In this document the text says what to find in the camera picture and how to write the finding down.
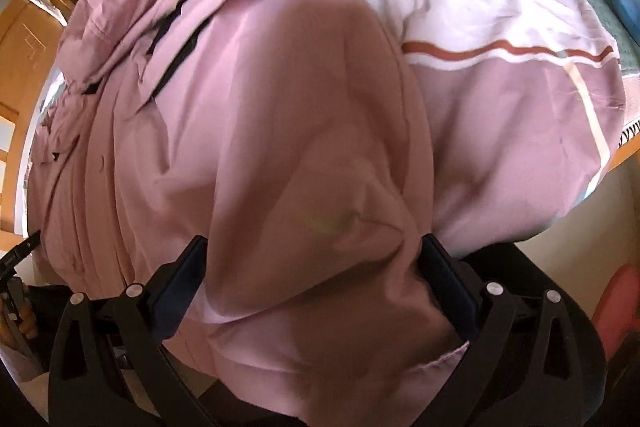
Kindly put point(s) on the person's left hand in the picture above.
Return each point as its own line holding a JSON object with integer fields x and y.
{"x": 27, "y": 322}

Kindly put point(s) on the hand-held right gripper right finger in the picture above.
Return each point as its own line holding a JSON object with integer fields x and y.
{"x": 447, "y": 287}

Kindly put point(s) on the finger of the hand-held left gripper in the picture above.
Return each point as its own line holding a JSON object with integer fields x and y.
{"x": 22, "y": 252}

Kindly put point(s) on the red stool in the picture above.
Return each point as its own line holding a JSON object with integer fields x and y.
{"x": 620, "y": 307}

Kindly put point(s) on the striped printed blanket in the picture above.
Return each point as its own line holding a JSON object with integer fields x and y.
{"x": 500, "y": 132}

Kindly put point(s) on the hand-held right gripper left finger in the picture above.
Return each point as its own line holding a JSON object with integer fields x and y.
{"x": 180, "y": 287}

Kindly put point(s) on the pink jacket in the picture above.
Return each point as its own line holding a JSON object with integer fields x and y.
{"x": 275, "y": 132}

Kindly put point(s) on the wooden bed frame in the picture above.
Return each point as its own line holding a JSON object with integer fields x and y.
{"x": 25, "y": 52}

